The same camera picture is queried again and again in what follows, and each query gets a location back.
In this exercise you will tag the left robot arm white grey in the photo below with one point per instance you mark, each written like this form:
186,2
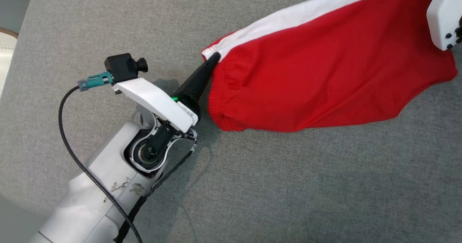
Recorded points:
104,178

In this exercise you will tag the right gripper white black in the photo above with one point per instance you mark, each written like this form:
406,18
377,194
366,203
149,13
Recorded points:
445,12

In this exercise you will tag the white round basket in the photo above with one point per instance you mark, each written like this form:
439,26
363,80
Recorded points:
5,55

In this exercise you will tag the red basketball shorts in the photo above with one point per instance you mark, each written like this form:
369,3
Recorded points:
325,66

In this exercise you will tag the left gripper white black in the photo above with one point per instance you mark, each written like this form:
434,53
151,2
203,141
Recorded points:
155,102

